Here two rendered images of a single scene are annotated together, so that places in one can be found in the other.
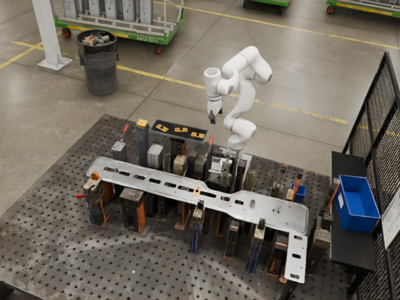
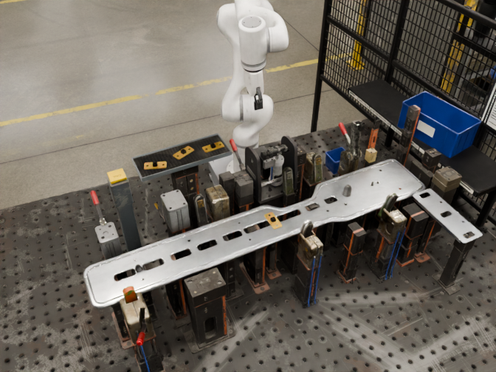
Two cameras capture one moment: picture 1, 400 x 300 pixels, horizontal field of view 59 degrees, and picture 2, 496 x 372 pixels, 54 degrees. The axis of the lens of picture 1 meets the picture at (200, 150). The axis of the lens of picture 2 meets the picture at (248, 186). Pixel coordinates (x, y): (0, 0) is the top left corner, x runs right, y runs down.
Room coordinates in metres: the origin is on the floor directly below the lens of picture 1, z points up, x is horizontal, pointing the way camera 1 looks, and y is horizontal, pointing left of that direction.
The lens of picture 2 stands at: (0.53, 0.88, 2.34)
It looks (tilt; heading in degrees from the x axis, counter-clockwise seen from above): 42 degrees down; 321
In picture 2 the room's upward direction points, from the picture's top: straight up
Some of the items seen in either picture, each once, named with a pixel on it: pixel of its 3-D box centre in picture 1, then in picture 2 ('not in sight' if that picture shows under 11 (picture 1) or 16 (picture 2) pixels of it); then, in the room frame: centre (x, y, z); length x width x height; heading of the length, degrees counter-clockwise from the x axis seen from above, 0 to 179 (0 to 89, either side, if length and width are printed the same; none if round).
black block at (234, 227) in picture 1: (231, 241); (352, 254); (1.23, -0.23, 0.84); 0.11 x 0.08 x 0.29; 167
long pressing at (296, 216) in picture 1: (193, 191); (269, 224); (1.46, 0.02, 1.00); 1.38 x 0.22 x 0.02; 77
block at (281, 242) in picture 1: (276, 256); (407, 235); (1.15, -0.48, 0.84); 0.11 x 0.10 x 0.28; 167
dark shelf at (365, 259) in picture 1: (349, 202); (421, 129); (1.45, -0.92, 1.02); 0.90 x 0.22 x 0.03; 167
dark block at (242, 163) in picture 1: (238, 186); (294, 187); (1.62, -0.27, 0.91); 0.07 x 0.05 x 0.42; 167
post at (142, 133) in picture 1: (143, 149); (127, 219); (1.90, 0.40, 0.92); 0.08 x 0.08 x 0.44; 77
